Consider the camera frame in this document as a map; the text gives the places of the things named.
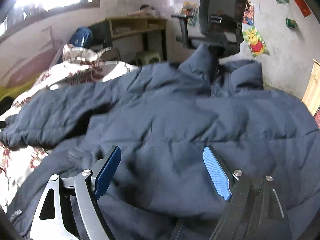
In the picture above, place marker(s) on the navy blue puffer jacket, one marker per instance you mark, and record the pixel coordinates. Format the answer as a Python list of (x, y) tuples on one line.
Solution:
[(162, 117)]

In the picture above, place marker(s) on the blue backpack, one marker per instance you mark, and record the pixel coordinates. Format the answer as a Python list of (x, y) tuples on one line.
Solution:
[(82, 37)]

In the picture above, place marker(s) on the Winnie the Pooh poster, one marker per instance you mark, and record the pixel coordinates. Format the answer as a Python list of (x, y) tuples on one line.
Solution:
[(255, 41)]

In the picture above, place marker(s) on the black mesh office chair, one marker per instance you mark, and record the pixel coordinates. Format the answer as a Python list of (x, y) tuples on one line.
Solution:
[(220, 23)]

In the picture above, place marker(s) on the round fan beside bed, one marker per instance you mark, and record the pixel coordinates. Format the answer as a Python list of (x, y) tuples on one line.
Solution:
[(109, 54)]

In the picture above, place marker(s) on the anime character poster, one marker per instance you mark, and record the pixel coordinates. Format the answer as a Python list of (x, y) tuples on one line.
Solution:
[(249, 14)]

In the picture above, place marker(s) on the green white plastic stool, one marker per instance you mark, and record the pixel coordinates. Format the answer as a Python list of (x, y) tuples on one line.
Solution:
[(144, 58)]

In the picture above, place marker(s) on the red square paper decoration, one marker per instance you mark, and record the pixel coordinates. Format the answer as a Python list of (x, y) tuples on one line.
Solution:
[(303, 7)]

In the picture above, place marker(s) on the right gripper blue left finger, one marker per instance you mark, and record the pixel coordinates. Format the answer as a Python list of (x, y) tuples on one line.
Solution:
[(103, 172)]

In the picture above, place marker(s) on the colourful cartoon sticker poster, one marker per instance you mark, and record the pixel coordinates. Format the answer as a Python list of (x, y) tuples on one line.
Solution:
[(191, 11)]

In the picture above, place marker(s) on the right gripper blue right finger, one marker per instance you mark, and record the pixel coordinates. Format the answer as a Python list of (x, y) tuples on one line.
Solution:
[(220, 175)]

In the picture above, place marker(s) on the green hanging wall pouch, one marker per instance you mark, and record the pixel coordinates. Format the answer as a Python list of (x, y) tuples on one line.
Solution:
[(291, 23)]

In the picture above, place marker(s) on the wooden desk with shelf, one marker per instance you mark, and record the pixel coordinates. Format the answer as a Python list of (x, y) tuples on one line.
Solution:
[(115, 28)]

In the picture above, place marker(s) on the floral white red bedspread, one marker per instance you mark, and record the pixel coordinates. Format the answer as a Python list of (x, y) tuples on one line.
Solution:
[(78, 66)]

